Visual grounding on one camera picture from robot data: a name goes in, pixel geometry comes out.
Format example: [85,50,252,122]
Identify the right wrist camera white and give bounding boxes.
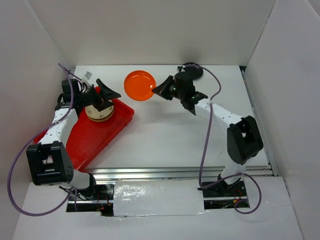
[177,65,186,73]

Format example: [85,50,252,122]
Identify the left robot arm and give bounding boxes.
[26,79,121,200]

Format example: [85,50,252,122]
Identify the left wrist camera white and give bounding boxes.
[80,71,92,88]

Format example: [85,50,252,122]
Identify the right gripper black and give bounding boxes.
[152,75,185,101]

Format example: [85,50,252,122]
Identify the red plastic bin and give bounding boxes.
[33,86,135,171]

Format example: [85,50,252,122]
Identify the aluminium rail front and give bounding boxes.
[85,165,274,182]

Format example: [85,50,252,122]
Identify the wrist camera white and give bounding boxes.
[80,71,92,88]
[177,65,186,73]

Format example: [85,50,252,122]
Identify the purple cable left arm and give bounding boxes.
[7,62,82,216]

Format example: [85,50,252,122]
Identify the white foil cover sheet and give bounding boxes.
[113,180,205,217]

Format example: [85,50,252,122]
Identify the black plate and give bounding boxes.
[183,62,204,81]

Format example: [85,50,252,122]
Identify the orange plate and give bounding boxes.
[123,70,156,102]

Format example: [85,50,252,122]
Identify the beige plate with motifs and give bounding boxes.
[85,105,114,120]

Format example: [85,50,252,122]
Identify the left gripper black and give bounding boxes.
[76,78,121,112]

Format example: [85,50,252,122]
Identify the yellow brown patterned plate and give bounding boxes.
[87,114,113,123]

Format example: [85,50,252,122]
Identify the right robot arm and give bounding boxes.
[152,71,264,196]

